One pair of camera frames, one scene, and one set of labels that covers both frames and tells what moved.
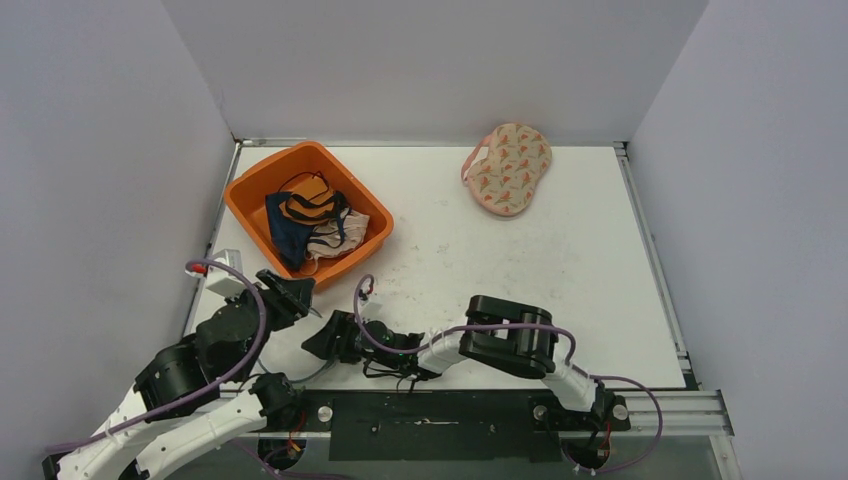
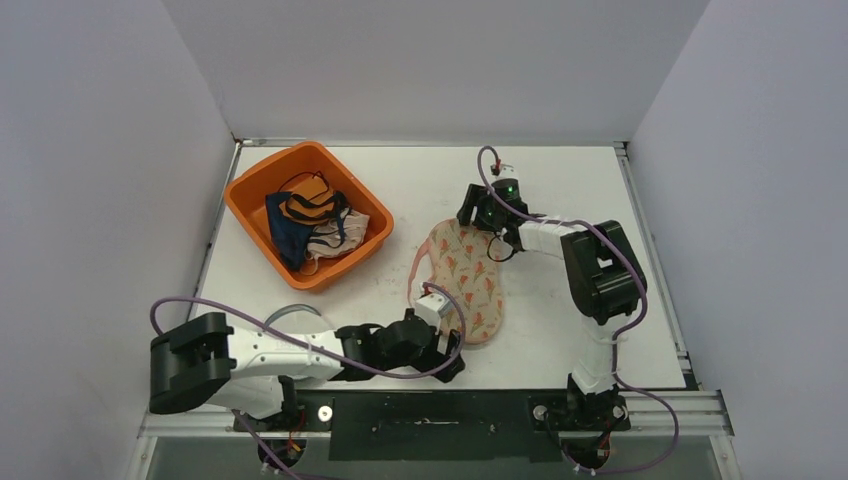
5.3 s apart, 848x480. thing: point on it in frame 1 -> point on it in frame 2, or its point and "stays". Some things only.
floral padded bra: [501, 170] -> [465, 271]
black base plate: [451, 426] stays
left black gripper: [292, 297] -> [433, 354]
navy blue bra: [290, 236] stays
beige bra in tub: [337, 236] stays
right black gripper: [337, 335] -> [469, 207]
